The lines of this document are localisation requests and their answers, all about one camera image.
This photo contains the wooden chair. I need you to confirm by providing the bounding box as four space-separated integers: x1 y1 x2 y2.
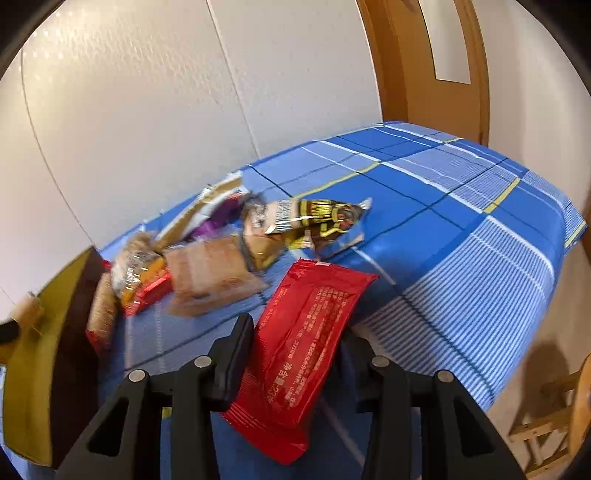
508 353 591 478

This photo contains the tan clear snack packet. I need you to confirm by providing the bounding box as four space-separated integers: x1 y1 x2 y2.
164 235 269 319

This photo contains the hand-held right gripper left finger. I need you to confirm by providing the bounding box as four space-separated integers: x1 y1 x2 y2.
55 314 254 480

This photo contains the wooden door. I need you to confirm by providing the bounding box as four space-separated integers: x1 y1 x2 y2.
355 0 490 146

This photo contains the large red snack packet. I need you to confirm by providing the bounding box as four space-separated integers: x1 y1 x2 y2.
222 258 380 466

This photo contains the gold tray box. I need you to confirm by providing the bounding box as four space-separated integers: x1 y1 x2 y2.
0 247 109 467

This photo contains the oat bar with red ends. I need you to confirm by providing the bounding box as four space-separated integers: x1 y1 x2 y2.
87 272 120 356

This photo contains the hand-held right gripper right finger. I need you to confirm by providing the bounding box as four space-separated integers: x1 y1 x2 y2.
342 330 527 480

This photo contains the small red snack packet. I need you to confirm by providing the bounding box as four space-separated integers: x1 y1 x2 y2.
122 272 171 317

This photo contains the dark brown gold snack packet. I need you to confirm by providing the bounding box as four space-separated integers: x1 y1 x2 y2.
240 198 374 273

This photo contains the long white gold packet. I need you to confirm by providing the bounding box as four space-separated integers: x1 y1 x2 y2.
154 173 243 252

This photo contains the granola packet with orange edge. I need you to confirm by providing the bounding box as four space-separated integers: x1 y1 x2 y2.
111 231 169 308

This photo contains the purple snack packet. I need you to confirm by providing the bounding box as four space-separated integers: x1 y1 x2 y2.
191 194 245 238

